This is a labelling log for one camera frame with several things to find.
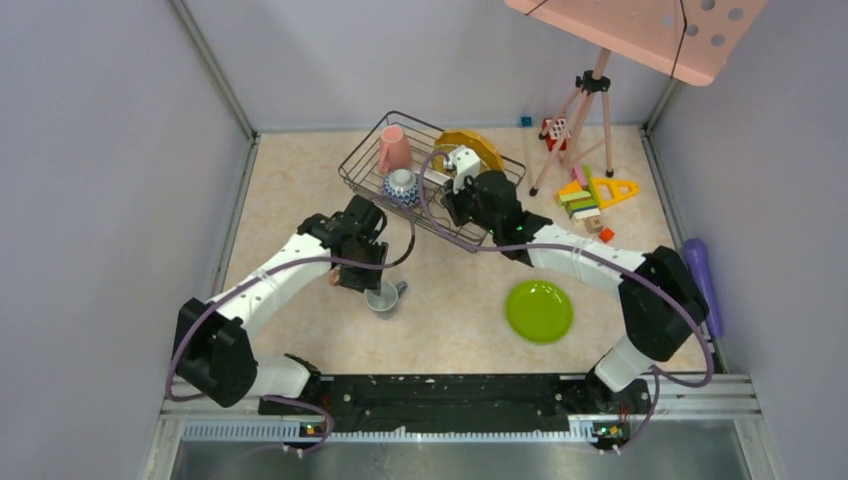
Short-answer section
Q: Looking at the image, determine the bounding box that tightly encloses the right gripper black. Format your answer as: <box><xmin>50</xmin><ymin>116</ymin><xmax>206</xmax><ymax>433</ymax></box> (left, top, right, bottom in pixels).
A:
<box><xmin>442</xmin><ymin>171</ymin><xmax>501</xmax><ymax>235</ymax></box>

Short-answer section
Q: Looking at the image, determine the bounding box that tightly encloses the pink tripod stand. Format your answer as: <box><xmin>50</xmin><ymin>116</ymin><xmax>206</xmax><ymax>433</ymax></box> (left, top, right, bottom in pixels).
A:
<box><xmin>529</xmin><ymin>48</ymin><xmax>615</xmax><ymax>197</ymax></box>

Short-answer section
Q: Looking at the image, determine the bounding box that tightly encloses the purple handle tool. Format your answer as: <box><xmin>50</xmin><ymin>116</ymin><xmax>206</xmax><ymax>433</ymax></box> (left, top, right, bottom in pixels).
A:
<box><xmin>682</xmin><ymin>238</ymin><xmax>724</xmax><ymax>338</ymax></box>

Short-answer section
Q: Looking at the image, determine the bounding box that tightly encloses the yellow polka dot plate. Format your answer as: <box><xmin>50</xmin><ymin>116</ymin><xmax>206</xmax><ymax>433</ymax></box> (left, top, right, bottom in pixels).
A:
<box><xmin>434</xmin><ymin>129</ymin><xmax>504</xmax><ymax>171</ymax></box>

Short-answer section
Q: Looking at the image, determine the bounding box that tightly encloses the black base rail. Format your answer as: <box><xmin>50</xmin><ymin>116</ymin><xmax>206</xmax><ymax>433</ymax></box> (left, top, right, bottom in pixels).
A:
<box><xmin>311</xmin><ymin>373</ymin><xmax>654</xmax><ymax>435</ymax></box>

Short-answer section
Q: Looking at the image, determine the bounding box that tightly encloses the red white dice box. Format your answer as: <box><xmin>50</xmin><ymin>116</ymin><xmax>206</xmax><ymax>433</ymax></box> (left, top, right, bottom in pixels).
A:
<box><xmin>538</xmin><ymin>117</ymin><xmax>566</xmax><ymax>151</ymax></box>

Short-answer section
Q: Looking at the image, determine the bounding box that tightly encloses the yellow triangle toy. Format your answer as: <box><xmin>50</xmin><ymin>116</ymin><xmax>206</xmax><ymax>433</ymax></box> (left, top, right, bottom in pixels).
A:
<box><xmin>590</xmin><ymin>178</ymin><xmax>640</xmax><ymax>210</ymax></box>

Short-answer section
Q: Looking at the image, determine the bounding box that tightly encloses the grey white cup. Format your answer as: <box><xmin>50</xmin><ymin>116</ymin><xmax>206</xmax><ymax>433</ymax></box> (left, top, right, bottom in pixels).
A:
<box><xmin>365</xmin><ymin>281</ymin><xmax>408</xmax><ymax>319</ymax></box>

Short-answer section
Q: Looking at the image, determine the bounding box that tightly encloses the orange cube block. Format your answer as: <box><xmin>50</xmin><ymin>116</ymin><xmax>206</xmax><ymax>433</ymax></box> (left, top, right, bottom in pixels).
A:
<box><xmin>598</xmin><ymin>228</ymin><xmax>615</xmax><ymax>243</ymax></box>

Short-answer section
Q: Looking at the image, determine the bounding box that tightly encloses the dark wire dish rack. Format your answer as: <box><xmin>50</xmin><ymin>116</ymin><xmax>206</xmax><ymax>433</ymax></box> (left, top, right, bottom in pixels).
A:
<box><xmin>338</xmin><ymin>110</ymin><xmax>489</xmax><ymax>245</ymax></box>

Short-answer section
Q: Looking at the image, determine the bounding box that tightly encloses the pink perforated board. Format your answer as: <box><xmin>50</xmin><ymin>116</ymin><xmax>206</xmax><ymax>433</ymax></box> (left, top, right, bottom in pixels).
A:
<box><xmin>505</xmin><ymin>0</ymin><xmax>767</xmax><ymax>87</ymax></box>

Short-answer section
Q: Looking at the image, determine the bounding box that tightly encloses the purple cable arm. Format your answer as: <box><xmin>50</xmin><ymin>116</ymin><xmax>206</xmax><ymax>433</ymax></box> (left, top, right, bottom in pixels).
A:
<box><xmin>165</xmin><ymin>198</ymin><xmax>419</xmax><ymax>458</ymax></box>
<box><xmin>417</xmin><ymin>149</ymin><xmax>717</xmax><ymax>453</ymax></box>

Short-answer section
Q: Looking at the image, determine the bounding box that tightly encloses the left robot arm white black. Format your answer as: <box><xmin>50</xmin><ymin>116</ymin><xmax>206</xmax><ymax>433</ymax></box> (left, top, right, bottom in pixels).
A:
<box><xmin>169</xmin><ymin>195</ymin><xmax>388</xmax><ymax>414</ymax></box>

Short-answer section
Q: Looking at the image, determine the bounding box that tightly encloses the pink mug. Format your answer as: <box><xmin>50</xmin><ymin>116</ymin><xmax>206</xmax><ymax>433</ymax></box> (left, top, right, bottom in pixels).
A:
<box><xmin>377</xmin><ymin>125</ymin><xmax>412</xmax><ymax>175</ymax></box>

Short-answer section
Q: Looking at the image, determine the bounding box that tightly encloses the white plate green red rim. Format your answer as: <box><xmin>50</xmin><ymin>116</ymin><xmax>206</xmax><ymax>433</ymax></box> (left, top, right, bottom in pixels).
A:
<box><xmin>413</xmin><ymin>168</ymin><xmax>454</xmax><ymax>190</ymax></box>

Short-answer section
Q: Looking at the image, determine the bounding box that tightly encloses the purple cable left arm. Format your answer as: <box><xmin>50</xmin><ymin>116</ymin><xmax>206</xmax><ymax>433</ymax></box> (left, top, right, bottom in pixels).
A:
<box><xmin>165</xmin><ymin>198</ymin><xmax>419</xmax><ymax>458</ymax></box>

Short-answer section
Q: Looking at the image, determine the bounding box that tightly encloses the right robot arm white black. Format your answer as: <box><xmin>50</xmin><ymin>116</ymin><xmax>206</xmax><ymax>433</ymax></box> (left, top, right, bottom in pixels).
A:
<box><xmin>443</xmin><ymin>171</ymin><xmax>715</xmax><ymax>412</ymax></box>

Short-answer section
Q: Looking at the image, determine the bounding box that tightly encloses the stack of coloured wooden blocks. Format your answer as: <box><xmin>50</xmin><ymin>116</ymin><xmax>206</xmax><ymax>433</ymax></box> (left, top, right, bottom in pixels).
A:
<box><xmin>557</xmin><ymin>165</ymin><xmax>604</xmax><ymax>234</ymax></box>

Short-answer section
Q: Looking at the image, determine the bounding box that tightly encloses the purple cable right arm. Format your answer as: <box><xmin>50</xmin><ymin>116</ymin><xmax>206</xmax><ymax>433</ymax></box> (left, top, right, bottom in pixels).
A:
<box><xmin>417</xmin><ymin>149</ymin><xmax>717</xmax><ymax>453</ymax></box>

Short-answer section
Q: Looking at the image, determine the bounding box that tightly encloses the red patterned bowl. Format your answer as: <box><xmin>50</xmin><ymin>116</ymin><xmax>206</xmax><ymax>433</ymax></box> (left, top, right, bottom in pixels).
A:
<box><xmin>382</xmin><ymin>169</ymin><xmax>420</xmax><ymax>207</ymax></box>

